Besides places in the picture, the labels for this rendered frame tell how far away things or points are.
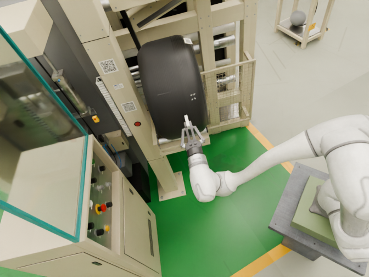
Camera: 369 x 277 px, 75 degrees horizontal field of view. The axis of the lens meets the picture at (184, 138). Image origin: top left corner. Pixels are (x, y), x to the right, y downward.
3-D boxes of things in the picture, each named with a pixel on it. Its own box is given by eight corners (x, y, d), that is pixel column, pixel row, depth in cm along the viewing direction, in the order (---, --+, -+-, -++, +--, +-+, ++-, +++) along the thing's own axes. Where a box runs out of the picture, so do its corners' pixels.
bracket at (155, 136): (157, 153, 165) (152, 145, 157) (151, 112, 189) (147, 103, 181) (161, 152, 165) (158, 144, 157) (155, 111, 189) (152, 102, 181)
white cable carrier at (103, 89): (127, 137, 165) (95, 83, 127) (127, 131, 168) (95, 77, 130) (133, 135, 165) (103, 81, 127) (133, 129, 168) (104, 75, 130)
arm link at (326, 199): (343, 186, 136) (357, 167, 119) (356, 218, 126) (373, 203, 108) (312, 188, 139) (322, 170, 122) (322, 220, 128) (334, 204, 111)
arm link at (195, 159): (188, 166, 108) (185, 154, 111) (190, 173, 116) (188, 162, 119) (207, 161, 108) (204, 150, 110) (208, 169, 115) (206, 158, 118)
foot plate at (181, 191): (159, 201, 235) (158, 200, 234) (156, 177, 252) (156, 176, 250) (186, 194, 235) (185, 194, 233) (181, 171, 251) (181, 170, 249)
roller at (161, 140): (156, 137, 164) (158, 140, 168) (157, 142, 161) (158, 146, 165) (206, 125, 163) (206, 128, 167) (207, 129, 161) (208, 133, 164)
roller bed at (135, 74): (133, 102, 192) (119, 72, 169) (132, 90, 201) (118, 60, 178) (157, 96, 192) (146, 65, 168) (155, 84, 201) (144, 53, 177)
